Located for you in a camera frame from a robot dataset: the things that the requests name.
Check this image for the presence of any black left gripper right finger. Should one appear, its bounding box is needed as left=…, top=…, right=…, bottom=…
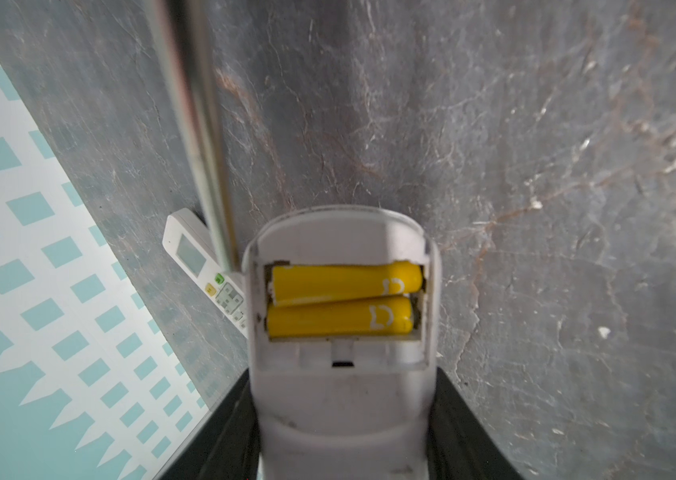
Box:
left=426, top=369, right=521, bottom=480

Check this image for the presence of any clear handle screwdriver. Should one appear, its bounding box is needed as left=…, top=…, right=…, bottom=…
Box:
left=145, top=1, right=241, bottom=272

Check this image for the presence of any large white remote control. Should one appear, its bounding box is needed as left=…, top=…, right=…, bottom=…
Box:
left=243, top=205, right=442, bottom=479

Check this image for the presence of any yellow battery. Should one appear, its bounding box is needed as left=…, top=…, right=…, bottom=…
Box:
left=266, top=296, right=415, bottom=338
left=267, top=261, right=424, bottom=307

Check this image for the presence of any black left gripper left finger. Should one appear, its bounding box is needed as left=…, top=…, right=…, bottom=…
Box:
left=157, top=371, right=260, bottom=479

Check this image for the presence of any small white remote control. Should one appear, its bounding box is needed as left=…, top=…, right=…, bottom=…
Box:
left=162, top=208, right=248, bottom=338

